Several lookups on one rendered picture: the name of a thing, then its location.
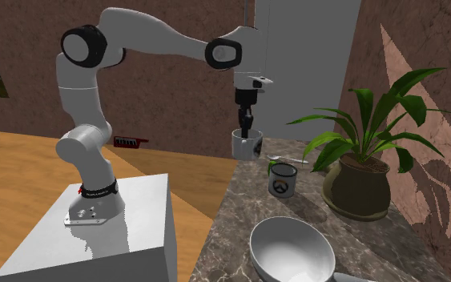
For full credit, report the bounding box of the white mug with dark print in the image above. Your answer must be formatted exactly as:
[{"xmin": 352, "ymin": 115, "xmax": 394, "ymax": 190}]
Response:
[{"xmin": 231, "ymin": 128, "xmax": 264, "ymax": 163}]

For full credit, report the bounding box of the pale grey door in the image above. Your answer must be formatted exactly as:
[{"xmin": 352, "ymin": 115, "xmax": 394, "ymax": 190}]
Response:
[{"xmin": 253, "ymin": 0, "xmax": 363, "ymax": 143}]

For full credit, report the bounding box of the silver spoon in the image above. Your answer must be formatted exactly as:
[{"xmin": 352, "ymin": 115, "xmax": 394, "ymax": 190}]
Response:
[{"xmin": 265, "ymin": 154, "xmax": 310, "ymax": 165}]

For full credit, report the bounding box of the white mug with orange emblem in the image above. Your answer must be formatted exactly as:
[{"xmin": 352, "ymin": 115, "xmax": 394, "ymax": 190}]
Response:
[{"xmin": 267, "ymin": 159, "xmax": 299, "ymax": 199}]

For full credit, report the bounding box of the red toy keyboard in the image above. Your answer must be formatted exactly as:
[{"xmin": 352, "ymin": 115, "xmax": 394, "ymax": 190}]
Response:
[{"xmin": 113, "ymin": 135, "xmax": 151, "ymax": 149}]

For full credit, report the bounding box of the green plant in brown pot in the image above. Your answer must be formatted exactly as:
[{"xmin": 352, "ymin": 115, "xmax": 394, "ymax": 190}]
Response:
[{"xmin": 285, "ymin": 66, "xmax": 451, "ymax": 223}]

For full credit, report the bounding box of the white bowl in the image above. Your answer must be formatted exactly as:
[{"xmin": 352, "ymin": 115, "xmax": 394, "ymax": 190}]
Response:
[{"xmin": 248, "ymin": 216, "xmax": 336, "ymax": 282}]

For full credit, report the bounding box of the grey robot stand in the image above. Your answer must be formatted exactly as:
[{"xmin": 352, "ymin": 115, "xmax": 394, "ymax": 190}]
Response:
[{"xmin": 0, "ymin": 173, "xmax": 179, "ymax": 282}]

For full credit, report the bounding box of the grey utensil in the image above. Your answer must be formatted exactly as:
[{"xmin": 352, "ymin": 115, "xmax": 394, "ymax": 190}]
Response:
[{"xmin": 332, "ymin": 272, "xmax": 375, "ymax": 282}]

